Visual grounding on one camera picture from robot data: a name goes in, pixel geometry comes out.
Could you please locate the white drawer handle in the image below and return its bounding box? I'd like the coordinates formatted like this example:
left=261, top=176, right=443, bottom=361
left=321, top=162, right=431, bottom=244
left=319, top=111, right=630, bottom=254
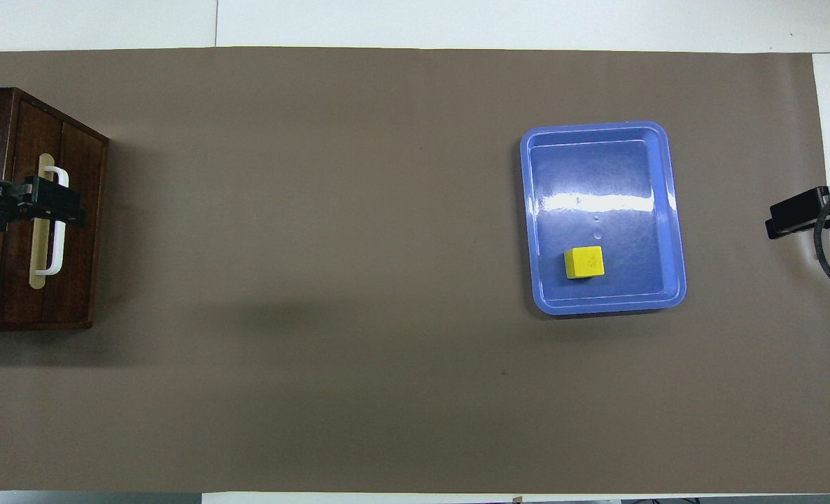
left=31, top=167, right=70, bottom=276

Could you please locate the yellow cube block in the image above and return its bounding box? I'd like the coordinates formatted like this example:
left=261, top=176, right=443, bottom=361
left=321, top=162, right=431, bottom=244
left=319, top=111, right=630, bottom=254
left=563, top=245, right=605, bottom=280

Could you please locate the blue plastic tray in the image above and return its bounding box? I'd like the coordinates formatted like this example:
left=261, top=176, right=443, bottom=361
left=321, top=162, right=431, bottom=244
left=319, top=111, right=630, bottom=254
left=519, top=120, right=687, bottom=316

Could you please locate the beige handle backing strip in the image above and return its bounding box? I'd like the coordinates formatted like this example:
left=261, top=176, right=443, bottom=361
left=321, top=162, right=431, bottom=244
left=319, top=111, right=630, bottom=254
left=29, top=153, right=55, bottom=290

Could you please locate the brown table mat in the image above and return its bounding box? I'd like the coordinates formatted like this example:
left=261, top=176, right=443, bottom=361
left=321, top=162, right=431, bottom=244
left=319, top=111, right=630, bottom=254
left=0, top=45, right=830, bottom=495

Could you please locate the wooden drawer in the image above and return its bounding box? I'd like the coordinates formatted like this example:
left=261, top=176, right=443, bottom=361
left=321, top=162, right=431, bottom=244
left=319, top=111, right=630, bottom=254
left=0, top=90, right=110, bottom=331

